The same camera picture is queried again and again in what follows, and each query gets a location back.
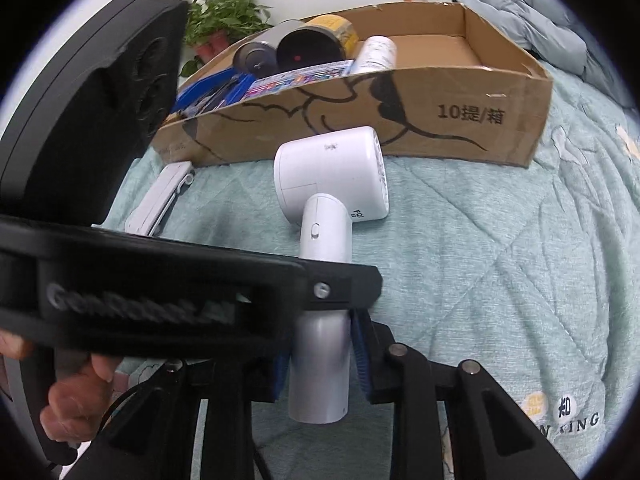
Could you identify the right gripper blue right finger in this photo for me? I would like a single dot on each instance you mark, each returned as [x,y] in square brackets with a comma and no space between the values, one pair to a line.
[490,435]

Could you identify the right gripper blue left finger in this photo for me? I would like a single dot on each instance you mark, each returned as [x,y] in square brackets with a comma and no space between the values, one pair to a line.
[188,420]

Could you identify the white folding device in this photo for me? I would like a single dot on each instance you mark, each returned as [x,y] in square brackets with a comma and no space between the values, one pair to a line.
[148,216]

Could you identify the large silver metal can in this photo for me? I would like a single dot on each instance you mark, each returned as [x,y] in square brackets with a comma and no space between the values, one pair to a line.
[259,56]

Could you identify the colourful board game box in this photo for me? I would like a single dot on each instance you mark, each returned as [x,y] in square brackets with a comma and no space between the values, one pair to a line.
[295,78]

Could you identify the white handheld hair dryer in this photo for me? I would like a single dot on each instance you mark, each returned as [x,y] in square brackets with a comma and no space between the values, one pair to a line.
[324,185]

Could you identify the yellow label jar black lid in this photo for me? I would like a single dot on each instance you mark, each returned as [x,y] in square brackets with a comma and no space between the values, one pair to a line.
[324,39]

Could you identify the white spray bottle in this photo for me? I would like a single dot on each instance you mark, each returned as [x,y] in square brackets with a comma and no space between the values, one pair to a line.
[377,53]

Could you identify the person's left hand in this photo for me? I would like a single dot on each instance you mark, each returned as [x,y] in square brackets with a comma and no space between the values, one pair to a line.
[77,403]

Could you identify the potted plant red pot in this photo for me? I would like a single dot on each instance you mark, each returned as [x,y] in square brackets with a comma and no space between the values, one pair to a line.
[214,25]

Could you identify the open cardboard box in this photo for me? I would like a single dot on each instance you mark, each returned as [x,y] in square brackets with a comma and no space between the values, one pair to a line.
[460,89]

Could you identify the crumpled light blue duvet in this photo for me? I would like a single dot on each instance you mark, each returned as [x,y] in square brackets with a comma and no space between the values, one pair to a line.
[555,34]

